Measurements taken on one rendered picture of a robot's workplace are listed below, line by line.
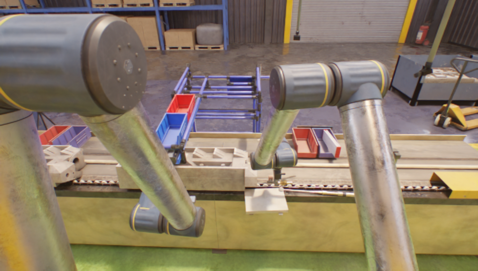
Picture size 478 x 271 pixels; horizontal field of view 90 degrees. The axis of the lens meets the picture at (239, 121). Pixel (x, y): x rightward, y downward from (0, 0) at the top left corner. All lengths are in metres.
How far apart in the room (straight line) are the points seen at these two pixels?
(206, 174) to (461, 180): 1.99
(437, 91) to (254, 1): 8.07
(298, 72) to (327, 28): 11.53
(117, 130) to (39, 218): 0.26
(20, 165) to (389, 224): 0.89
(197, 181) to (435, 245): 2.12
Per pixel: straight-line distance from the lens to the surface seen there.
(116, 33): 0.40
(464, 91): 6.66
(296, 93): 0.76
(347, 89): 0.83
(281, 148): 1.50
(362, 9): 12.71
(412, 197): 2.31
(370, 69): 0.89
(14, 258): 0.68
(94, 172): 2.54
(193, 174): 1.88
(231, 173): 1.84
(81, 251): 3.00
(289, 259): 2.56
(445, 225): 2.70
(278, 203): 1.86
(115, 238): 2.69
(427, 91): 6.21
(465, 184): 2.55
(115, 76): 0.38
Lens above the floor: 2.16
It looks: 29 degrees down
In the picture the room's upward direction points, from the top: 1 degrees counter-clockwise
